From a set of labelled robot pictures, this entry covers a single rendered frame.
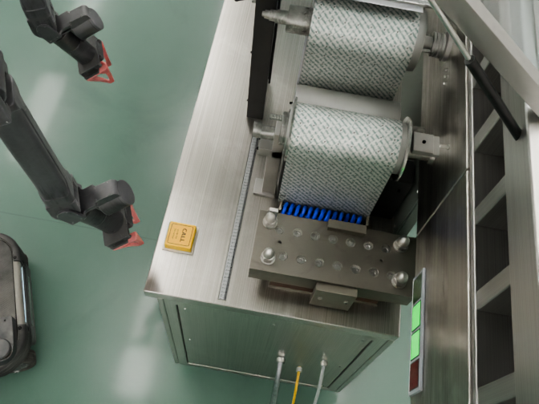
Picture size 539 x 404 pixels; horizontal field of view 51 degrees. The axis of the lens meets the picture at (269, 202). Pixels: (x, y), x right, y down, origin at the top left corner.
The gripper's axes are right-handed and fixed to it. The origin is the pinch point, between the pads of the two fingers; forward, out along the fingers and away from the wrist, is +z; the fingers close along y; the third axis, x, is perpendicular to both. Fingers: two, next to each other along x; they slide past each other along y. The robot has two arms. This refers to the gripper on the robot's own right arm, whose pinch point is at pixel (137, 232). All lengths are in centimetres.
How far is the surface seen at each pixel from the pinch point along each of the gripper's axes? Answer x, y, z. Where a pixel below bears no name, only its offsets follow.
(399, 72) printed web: -70, 15, 10
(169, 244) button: 0.0, 0.8, 14.1
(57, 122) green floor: 80, 117, 75
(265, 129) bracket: -36.6, 13.1, 4.4
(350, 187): -49, -5, 16
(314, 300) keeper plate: -28.6, -23.1, 28.4
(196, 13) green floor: 11, 175, 114
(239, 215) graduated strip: -16.2, 6.1, 26.0
